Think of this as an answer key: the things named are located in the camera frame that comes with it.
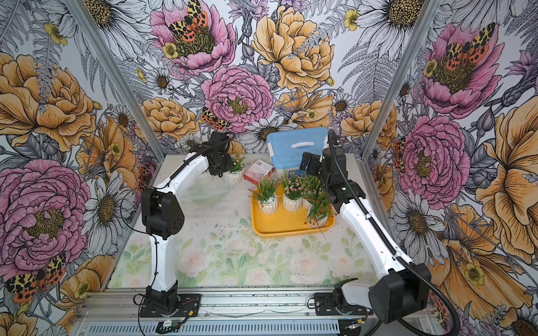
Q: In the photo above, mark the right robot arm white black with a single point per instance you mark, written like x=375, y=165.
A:
x=403, y=286

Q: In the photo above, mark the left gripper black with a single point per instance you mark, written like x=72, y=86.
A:
x=227, y=157

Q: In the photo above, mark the green potted plant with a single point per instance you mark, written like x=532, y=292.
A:
x=265, y=195
x=235, y=175

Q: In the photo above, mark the blue lid storage box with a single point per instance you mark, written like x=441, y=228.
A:
x=286, y=149

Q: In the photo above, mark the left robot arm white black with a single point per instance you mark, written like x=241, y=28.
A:
x=163, y=218

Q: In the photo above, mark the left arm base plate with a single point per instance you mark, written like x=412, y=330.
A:
x=183, y=306

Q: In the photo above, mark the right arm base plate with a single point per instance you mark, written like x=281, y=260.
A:
x=326, y=304

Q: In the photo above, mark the yellow plastic tray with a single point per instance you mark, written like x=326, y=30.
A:
x=284, y=223

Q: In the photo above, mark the orange bud potted plant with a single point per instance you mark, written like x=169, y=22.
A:
x=312, y=191

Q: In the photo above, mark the white vented cable duct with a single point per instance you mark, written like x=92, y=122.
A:
x=218, y=327

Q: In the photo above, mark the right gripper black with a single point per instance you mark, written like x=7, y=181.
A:
x=314, y=160

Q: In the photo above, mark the pink flower potted plant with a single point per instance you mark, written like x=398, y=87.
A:
x=292, y=192

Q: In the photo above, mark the aluminium front rail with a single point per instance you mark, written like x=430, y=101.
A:
x=216, y=303

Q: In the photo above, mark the red white small carton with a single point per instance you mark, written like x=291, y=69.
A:
x=257, y=170

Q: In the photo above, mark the floral table mat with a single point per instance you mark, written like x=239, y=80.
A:
x=218, y=248

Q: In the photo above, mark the green potted plant back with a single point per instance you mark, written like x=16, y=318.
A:
x=235, y=175

